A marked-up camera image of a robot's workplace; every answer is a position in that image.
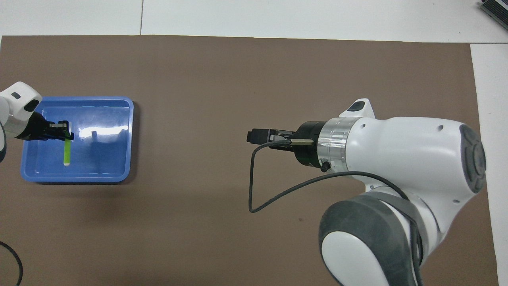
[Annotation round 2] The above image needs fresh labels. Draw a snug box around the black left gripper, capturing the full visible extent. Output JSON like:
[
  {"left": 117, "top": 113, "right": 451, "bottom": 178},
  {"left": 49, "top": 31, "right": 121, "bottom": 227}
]
[{"left": 24, "top": 112, "right": 75, "bottom": 142}]

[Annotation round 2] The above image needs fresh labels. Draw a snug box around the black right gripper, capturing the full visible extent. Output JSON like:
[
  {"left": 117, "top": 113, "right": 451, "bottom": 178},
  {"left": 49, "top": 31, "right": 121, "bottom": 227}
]
[{"left": 246, "top": 121, "right": 326, "bottom": 168}]

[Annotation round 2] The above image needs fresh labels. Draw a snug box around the green marker pen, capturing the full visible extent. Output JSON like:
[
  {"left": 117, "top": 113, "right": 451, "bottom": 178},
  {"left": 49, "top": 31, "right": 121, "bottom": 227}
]
[{"left": 63, "top": 133, "right": 73, "bottom": 166}]

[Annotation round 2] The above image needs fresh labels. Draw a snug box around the blue plastic tray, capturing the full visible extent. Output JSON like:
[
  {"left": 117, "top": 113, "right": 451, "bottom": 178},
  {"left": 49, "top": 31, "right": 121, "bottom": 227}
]
[{"left": 20, "top": 96, "right": 135, "bottom": 183}]

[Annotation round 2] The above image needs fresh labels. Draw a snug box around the brown table mat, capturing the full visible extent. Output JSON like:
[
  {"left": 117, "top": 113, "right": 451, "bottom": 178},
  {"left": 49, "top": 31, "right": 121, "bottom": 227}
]
[{"left": 0, "top": 35, "right": 499, "bottom": 286}]

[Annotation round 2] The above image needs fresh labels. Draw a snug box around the grey laptop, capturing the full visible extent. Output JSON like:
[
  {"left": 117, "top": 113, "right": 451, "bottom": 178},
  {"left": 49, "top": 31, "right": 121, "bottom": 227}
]
[{"left": 479, "top": 0, "right": 508, "bottom": 25}]

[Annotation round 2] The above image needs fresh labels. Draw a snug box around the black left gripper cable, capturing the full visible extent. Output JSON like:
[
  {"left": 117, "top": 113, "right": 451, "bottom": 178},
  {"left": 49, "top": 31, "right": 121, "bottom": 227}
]
[{"left": 0, "top": 241, "right": 23, "bottom": 286}]

